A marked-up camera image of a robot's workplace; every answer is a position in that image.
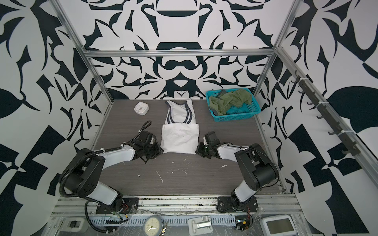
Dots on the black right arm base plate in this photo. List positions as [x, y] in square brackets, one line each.
[232, 204]

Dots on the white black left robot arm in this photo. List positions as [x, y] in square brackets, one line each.
[81, 177]

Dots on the white digital display device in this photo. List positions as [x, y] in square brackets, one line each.
[279, 225]

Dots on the grey switch box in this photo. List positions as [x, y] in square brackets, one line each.
[74, 225]

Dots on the aluminium cage frame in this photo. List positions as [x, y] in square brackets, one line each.
[366, 159]

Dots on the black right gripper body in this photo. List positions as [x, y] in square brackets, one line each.
[204, 151]

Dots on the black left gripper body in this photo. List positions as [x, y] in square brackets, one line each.
[152, 151]

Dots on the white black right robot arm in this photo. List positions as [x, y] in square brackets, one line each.
[257, 168]

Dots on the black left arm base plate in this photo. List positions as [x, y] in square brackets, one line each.
[125, 205]

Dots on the green tank top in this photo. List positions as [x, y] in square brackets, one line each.
[221, 103]

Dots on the round analog clock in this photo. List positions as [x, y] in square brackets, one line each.
[153, 226]

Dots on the white plastic latch device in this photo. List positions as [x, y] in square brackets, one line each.
[200, 226]

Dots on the teal plastic basket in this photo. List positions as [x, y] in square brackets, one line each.
[234, 113]

